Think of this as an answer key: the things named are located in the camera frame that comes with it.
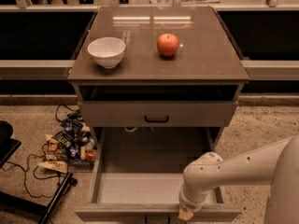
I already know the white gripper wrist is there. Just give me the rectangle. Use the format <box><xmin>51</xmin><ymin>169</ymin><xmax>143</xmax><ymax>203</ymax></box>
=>
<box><xmin>178</xmin><ymin>184</ymin><xmax>207</xmax><ymax>221</ymax></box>

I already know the grey drawer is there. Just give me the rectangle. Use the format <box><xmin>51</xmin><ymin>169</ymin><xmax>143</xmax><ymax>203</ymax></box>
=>
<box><xmin>78</xmin><ymin>101</ymin><xmax>238</xmax><ymax>127</ymax></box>
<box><xmin>74</xmin><ymin>127</ymin><xmax>243</xmax><ymax>224</ymax></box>

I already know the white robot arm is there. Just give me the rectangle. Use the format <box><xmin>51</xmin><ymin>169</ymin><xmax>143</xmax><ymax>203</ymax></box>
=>
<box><xmin>178</xmin><ymin>134</ymin><xmax>299</xmax><ymax>224</ymax></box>

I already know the grey top drawer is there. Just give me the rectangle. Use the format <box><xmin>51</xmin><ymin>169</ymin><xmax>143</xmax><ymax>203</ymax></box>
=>
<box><xmin>78</xmin><ymin>101</ymin><xmax>238</xmax><ymax>127</ymax></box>

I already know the grey drawer cabinet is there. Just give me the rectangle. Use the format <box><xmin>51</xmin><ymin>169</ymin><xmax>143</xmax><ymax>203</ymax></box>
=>
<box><xmin>68</xmin><ymin>7</ymin><xmax>249</xmax><ymax>148</ymax></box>

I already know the yellow chip bag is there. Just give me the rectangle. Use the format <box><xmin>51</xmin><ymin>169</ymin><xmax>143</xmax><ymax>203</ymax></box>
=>
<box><xmin>38</xmin><ymin>134</ymin><xmax>68</xmax><ymax>174</ymax></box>

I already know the dark blue snack bag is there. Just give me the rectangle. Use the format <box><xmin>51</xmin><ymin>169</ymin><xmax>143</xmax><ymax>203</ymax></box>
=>
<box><xmin>52</xmin><ymin>119</ymin><xmax>83</xmax><ymax>147</ymax></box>

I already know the red apple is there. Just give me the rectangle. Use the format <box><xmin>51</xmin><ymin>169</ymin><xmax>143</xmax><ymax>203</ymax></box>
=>
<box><xmin>157</xmin><ymin>34</ymin><xmax>179</xmax><ymax>57</ymax></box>

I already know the black stand base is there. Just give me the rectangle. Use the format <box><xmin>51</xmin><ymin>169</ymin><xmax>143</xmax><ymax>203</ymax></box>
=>
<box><xmin>0</xmin><ymin>173</ymin><xmax>77</xmax><ymax>224</ymax></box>

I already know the white ceramic bowl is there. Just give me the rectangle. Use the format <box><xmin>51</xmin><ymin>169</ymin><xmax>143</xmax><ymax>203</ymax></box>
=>
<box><xmin>87</xmin><ymin>37</ymin><xmax>126</xmax><ymax>68</ymax></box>

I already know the black chair seat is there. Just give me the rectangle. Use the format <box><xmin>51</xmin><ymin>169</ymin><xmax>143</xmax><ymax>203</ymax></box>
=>
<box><xmin>0</xmin><ymin>120</ymin><xmax>21</xmax><ymax>168</ymax></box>

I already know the black cable on floor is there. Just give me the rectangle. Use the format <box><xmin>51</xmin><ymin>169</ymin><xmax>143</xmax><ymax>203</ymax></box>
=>
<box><xmin>1</xmin><ymin>104</ymin><xmax>78</xmax><ymax>200</ymax></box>

